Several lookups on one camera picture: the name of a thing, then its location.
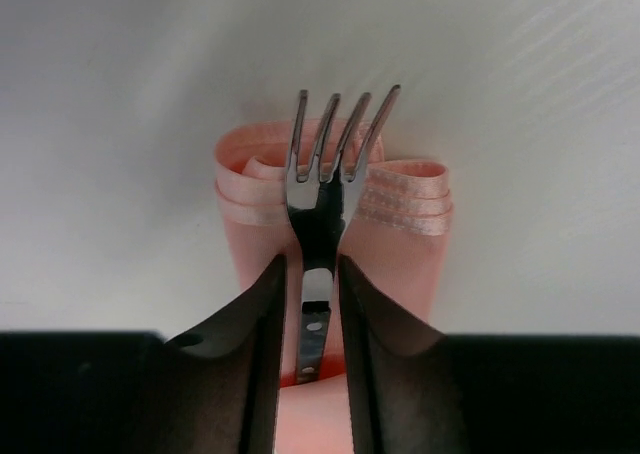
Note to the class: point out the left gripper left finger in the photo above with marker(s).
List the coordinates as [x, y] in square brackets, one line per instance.
[211, 389]

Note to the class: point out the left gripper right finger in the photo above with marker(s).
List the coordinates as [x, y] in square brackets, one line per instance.
[414, 389]

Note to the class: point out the pink satin napkin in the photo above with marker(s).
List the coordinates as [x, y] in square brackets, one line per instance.
[398, 238]

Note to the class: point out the silver fork black handle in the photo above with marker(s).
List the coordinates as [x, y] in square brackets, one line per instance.
[321, 199]

